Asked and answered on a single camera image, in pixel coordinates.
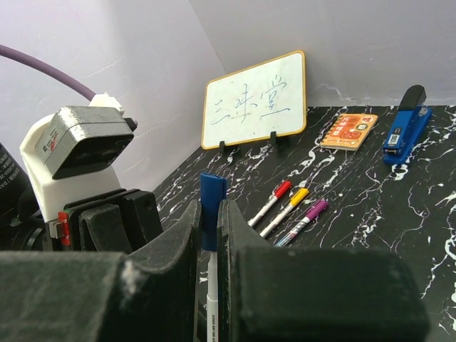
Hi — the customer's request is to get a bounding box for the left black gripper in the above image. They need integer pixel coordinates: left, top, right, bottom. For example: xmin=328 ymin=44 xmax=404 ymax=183
xmin=1 ymin=147 xmax=162 ymax=253

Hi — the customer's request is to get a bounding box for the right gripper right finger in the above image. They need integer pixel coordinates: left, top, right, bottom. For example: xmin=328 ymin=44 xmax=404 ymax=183
xmin=217 ymin=200 xmax=430 ymax=341

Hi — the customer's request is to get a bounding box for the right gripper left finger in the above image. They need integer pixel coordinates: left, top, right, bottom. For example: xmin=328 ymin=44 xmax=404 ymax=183
xmin=1 ymin=201 xmax=201 ymax=341

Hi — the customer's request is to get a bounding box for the white pen blue tip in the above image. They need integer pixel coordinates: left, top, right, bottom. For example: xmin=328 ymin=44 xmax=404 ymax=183
xmin=207 ymin=252 xmax=219 ymax=342

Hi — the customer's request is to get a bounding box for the white pen magenta end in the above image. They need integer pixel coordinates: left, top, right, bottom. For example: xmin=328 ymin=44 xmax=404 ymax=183
xmin=274 ymin=217 xmax=311 ymax=247

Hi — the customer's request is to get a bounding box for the white pen red tip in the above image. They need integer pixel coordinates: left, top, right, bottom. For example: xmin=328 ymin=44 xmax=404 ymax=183
xmin=248 ymin=195 xmax=278 ymax=227

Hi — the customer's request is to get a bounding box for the white pen yellow end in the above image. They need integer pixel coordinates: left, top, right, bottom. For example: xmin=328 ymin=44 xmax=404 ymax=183
xmin=259 ymin=204 xmax=294 ymax=238

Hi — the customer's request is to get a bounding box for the blue pen cap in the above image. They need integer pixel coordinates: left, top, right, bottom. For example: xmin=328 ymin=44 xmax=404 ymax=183
xmin=199 ymin=173 xmax=227 ymax=252

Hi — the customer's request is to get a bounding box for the yellow pen cap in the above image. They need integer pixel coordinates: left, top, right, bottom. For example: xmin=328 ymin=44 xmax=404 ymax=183
xmin=289 ymin=187 xmax=309 ymax=207

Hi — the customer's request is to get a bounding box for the red pen cap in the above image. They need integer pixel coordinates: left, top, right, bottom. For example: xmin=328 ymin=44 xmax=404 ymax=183
xmin=274 ymin=180 xmax=292 ymax=199

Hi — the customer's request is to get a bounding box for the magenta pen cap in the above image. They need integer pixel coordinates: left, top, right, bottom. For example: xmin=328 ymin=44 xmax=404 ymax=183
xmin=305 ymin=199 xmax=328 ymax=220

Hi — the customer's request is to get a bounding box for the orange card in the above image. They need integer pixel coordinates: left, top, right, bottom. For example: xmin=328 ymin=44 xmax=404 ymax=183
xmin=320 ymin=113 xmax=378 ymax=151

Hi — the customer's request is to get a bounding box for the blue black marker tool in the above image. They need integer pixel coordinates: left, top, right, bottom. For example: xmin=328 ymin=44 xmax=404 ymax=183
xmin=383 ymin=85 xmax=432 ymax=165

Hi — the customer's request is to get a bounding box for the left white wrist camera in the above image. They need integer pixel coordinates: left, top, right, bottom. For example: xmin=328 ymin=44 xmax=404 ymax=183
xmin=20 ymin=93 xmax=137 ymax=222

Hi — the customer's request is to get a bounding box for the small whiteboard wooden frame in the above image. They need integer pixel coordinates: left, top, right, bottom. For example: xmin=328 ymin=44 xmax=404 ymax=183
xmin=201 ymin=50 xmax=307 ymax=150

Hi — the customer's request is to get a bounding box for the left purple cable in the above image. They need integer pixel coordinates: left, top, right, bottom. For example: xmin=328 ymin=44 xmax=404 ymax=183
xmin=0 ymin=43 xmax=97 ymax=103

